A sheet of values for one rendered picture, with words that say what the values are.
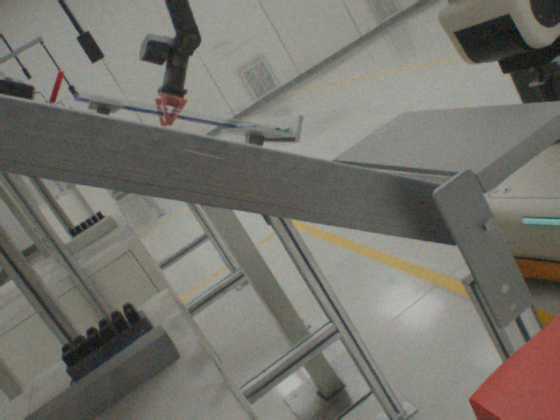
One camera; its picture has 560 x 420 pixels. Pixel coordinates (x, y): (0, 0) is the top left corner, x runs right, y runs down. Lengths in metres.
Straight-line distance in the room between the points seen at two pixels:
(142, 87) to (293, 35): 2.39
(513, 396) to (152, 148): 0.36
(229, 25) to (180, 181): 8.52
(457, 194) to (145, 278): 1.56
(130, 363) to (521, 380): 0.71
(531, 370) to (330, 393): 1.48
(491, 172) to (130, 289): 1.34
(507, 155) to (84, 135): 0.73
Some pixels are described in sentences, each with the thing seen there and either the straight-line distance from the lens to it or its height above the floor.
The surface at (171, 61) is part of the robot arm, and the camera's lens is 1.63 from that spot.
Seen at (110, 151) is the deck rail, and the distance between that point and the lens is 0.53.
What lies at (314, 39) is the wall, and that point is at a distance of 9.42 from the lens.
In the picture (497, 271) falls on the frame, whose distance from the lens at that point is 0.64.
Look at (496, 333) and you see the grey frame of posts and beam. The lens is 0.69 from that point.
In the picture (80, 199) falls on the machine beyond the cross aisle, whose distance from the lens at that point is 5.51.
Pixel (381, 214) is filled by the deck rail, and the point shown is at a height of 0.75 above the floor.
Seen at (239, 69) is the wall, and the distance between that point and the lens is 8.98.
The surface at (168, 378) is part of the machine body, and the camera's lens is 0.90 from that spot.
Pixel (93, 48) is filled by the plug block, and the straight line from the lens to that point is 0.97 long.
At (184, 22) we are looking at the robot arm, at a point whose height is 1.08.
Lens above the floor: 0.97
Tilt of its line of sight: 15 degrees down
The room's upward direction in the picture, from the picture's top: 31 degrees counter-clockwise
